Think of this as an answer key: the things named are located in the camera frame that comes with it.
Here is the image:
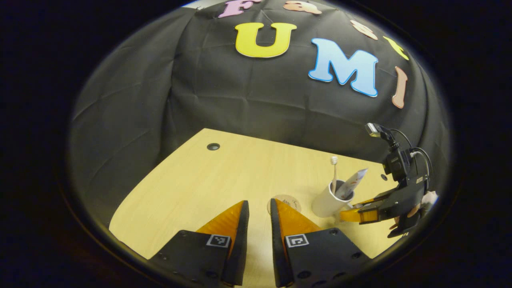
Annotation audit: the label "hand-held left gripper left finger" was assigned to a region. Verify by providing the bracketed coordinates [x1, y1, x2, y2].
[149, 200, 250, 288]

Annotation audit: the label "white cup with wooden handle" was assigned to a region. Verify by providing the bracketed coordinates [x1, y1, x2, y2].
[312, 180, 355, 218]

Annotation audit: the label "light wooden desktop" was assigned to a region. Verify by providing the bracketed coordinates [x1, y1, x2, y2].
[109, 128, 404, 288]

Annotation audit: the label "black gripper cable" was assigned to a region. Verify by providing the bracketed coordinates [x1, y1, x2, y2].
[390, 128, 434, 188]

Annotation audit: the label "round cork coaster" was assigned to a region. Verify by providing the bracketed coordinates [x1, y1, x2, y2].
[267, 194, 302, 214]

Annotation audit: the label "white toothpaste tube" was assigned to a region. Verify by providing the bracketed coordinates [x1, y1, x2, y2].
[336, 168, 368, 200]

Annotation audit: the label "beige toothbrush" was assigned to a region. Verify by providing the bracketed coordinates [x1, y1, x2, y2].
[330, 156, 338, 194]

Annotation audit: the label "black backdrop cloth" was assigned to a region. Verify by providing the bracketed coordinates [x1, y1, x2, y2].
[70, 0, 450, 230]

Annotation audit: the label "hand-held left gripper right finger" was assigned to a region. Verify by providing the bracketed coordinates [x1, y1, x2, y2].
[270, 198, 372, 288]

